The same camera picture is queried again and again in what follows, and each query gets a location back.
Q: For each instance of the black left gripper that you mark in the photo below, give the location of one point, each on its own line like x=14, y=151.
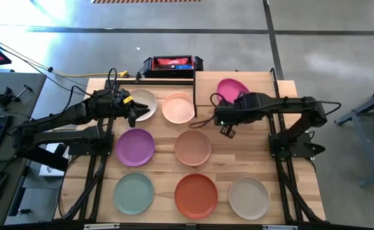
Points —
x=110, y=105

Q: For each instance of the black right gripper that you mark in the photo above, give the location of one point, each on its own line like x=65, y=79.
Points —
x=241, y=110

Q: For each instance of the white plate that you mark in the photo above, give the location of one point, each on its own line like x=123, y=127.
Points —
x=148, y=96

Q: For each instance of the purple plate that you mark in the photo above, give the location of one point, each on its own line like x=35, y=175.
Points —
x=135, y=147

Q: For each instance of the tan pink plate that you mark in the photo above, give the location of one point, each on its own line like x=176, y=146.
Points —
x=192, y=148

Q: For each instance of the light peach plate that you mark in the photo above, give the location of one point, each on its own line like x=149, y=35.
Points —
x=178, y=108

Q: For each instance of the magenta plate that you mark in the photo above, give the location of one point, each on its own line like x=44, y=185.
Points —
x=230, y=87

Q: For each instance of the grey beige plate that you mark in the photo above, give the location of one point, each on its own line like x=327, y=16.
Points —
x=248, y=198

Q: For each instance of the red orange plate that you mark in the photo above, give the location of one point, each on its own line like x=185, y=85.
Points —
x=196, y=196

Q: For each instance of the teal plate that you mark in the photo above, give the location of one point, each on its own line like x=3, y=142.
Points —
x=133, y=193

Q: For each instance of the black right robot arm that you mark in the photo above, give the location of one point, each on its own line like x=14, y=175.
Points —
x=302, y=103

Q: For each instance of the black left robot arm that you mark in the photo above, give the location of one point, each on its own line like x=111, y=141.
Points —
x=53, y=119

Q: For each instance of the red and black box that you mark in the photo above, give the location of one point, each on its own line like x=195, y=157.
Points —
x=171, y=62

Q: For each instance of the grey desk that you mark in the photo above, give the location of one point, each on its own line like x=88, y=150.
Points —
x=37, y=96

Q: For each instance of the white box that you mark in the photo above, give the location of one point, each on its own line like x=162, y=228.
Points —
x=51, y=171

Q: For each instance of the black panel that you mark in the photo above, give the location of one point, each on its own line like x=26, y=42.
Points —
x=40, y=158

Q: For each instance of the black clamp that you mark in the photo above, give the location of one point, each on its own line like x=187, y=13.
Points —
x=5, y=97

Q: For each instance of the blue grey metal stand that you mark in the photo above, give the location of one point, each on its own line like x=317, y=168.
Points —
x=365, y=147

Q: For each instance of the black dish rack frame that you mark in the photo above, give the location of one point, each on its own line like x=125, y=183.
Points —
x=206, y=89

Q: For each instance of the silver bracket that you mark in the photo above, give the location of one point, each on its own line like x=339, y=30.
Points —
x=101, y=226
x=279, y=227

